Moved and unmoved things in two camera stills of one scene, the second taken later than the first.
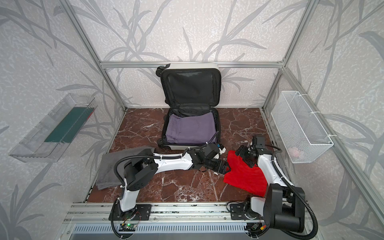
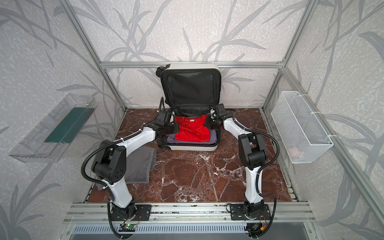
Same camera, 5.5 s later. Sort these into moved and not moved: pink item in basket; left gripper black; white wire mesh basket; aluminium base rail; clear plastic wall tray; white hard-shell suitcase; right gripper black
Moved: left gripper black; right gripper black
Not moved: white wire mesh basket; clear plastic wall tray; aluminium base rail; pink item in basket; white hard-shell suitcase
